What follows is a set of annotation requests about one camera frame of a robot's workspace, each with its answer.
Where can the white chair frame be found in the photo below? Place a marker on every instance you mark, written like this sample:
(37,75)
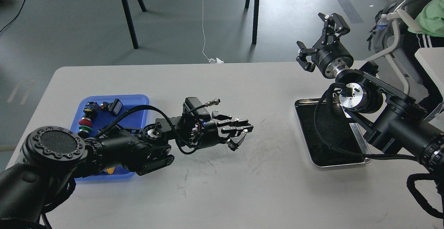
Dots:
(387,53)

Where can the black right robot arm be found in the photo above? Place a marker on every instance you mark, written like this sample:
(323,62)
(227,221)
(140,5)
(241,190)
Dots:
(392,121)

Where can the black right stand leg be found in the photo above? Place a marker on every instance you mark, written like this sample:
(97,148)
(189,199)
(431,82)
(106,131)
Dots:
(255,18)

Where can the silver metal tray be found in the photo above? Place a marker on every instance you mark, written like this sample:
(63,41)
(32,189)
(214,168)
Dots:
(338,132)

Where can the black square button switch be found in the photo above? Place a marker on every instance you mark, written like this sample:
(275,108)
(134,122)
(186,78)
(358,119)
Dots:
(113,108)

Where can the yellow push button switch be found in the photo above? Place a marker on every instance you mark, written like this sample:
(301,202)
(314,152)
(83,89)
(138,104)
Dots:
(110,170)

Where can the red push button switch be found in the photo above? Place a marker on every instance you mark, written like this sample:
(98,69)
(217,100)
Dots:
(91,110)

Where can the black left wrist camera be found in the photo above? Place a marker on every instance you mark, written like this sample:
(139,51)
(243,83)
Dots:
(193,108)

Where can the green push button switch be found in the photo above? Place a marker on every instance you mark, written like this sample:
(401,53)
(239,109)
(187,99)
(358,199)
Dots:
(84,131)

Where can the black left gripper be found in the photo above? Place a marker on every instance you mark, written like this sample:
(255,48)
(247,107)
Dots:
(223,128)

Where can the black stand leg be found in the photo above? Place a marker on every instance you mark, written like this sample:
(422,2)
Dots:
(255,18)
(129,21)

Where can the grey backpack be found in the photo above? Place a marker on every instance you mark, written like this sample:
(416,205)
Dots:
(378,38)

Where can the black left stand leg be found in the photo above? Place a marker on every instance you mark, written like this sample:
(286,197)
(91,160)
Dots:
(129,21)

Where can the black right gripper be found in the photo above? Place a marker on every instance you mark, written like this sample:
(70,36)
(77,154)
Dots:
(329,53)

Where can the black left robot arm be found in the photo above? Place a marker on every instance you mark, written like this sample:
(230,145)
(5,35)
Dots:
(138,140)

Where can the person in green shirt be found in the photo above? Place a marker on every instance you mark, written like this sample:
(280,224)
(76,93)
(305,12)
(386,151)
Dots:
(430,19)

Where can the blue plastic tray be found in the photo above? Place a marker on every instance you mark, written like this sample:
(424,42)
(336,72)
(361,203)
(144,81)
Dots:
(131,104)

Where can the plastic water bottle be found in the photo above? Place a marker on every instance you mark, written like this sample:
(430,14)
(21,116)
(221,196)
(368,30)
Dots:
(382,22)

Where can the white side table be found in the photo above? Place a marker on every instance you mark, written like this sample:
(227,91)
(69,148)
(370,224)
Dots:
(431,60)

